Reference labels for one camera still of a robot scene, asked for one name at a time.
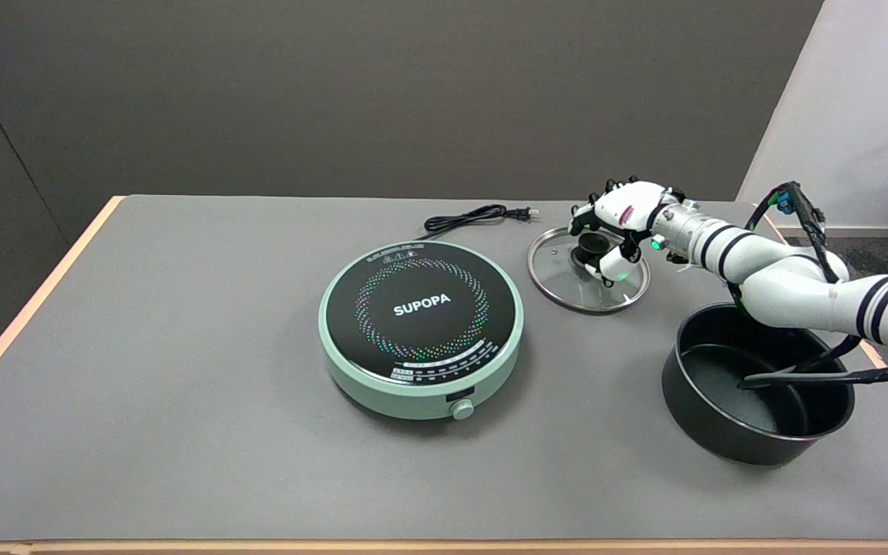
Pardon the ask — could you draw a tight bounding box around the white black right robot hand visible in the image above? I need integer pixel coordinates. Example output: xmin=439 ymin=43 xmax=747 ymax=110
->
xmin=567 ymin=177 xmax=688 ymax=288

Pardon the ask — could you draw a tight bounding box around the glass pot lid black knob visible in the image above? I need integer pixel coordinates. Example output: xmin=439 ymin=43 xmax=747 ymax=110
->
xmin=527 ymin=226 xmax=651 ymax=315

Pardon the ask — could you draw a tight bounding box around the black saucepan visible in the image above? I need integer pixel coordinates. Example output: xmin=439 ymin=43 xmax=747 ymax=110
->
xmin=661 ymin=302 xmax=855 ymax=466

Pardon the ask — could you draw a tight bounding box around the green round induction cooker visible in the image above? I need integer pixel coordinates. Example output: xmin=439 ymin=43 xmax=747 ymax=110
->
xmin=318 ymin=240 xmax=526 ymax=422

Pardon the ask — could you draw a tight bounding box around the black power cord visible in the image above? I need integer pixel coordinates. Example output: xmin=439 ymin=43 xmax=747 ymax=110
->
xmin=415 ymin=204 xmax=541 ymax=241

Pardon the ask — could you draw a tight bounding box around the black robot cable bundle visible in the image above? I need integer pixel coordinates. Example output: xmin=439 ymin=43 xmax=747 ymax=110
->
xmin=735 ymin=181 xmax=888 ymax=391

